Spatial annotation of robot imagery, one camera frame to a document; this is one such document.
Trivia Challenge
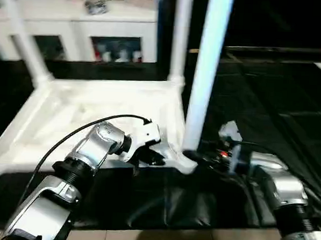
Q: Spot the small red bottle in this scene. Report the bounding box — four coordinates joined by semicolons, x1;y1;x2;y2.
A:
92;44;103;62

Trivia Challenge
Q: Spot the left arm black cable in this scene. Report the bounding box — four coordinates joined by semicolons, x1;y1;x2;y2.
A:
30;110;152;198

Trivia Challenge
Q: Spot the white compartment tray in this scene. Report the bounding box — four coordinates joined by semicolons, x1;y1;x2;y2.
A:
0;71;202;192

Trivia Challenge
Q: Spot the black work mat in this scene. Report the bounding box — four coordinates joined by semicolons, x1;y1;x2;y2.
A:
0;45;321;240

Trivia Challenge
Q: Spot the long black bar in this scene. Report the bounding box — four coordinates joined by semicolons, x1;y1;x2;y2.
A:
223;44;321;59

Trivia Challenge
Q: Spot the silver crumpled object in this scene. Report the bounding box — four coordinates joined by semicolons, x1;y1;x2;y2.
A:
84;0;111;16

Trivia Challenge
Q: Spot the white glass-door cabinet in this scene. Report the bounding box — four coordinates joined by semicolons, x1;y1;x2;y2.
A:
0;0;161;67

